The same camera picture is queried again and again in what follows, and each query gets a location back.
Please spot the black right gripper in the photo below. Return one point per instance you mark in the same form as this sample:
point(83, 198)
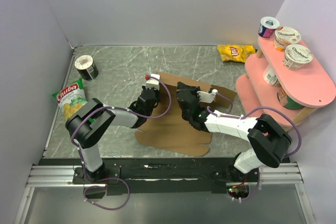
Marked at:
point(192, 89)

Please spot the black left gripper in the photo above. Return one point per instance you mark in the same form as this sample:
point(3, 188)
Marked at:
point(157, 92)

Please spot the brown cardboard box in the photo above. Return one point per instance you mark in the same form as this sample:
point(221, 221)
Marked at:
point(170, 132)

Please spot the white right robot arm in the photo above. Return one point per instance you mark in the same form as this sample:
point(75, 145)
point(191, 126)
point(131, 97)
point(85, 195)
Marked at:
point(269, 141)

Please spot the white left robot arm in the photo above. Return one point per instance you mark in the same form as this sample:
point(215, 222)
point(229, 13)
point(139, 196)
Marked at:
point(88, 125)

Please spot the black can white lid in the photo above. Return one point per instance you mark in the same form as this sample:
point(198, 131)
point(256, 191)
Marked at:
point(86, 67)

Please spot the yellow Lays chips bag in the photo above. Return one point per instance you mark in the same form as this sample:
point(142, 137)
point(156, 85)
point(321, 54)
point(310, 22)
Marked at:
point(235, 53)

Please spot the green Chuba chips bag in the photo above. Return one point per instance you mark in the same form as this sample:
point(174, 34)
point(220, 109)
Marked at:
point(71, 98)

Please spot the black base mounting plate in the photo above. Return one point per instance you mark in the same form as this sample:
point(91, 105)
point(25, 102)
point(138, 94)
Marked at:
point(158, 175)

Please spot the white cup middle shelf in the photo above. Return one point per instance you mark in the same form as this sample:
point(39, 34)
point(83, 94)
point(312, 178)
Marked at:
point(270, 77)

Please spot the green can lower shelf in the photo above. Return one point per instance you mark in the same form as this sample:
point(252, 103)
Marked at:
point(287, 102)

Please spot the pink three-tier shelf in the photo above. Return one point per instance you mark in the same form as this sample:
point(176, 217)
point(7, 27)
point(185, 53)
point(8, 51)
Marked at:
point(309, 86)

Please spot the purple white yogurt cup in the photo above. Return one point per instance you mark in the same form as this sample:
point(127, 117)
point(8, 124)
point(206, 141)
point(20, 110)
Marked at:
point(267, 27)

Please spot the Chobani yogurt cup front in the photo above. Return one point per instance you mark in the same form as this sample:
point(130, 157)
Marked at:
point(296, 56)

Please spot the chobani yogurt cup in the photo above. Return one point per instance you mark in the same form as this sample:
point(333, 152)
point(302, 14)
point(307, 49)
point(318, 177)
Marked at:
point(296, 56)
point(285, 36)

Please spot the Chobani yogurt cup rear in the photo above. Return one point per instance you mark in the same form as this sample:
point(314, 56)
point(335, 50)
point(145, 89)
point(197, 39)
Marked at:
point(285, 36)

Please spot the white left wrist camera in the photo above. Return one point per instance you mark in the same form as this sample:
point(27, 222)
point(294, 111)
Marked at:
point(152, 81)

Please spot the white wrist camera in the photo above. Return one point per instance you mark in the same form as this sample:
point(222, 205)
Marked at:
point(152, 81)
point(207, 97)

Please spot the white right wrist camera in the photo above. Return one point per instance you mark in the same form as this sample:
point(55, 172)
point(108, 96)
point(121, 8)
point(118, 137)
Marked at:
point(207, 97)

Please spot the aluminium rail frame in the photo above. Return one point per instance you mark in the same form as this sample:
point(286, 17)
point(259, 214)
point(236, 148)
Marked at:
point(280, 197)

